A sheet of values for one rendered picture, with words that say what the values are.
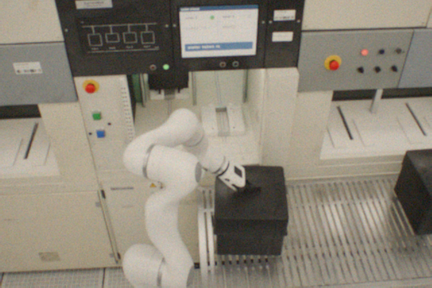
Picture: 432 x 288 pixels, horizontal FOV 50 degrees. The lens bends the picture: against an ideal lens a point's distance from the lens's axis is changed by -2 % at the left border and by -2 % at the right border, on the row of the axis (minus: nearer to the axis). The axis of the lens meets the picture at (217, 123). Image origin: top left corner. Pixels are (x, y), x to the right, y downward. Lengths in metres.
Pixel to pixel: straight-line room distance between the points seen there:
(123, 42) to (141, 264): 0.80
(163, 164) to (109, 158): 0.92
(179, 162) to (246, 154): 1.02
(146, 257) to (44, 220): 1.13
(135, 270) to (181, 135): 0.46
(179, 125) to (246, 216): 0.60
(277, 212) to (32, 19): 1.15
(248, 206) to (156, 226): 0.55
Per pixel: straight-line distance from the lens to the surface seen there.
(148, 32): 1.77
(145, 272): 1.54
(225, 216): 1.83
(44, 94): 1.98
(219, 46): 1.80
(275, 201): 1.89
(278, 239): 1.95
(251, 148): 2.30
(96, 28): 1.78
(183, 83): 2.54
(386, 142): 2.46
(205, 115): 2.43
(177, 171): 1.28
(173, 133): 1.36
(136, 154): 1.32
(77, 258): 2.83
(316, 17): 1.82
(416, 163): 2.19
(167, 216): 1.39
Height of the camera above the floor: 2.46
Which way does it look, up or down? 41 degrees down
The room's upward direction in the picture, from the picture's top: straight up
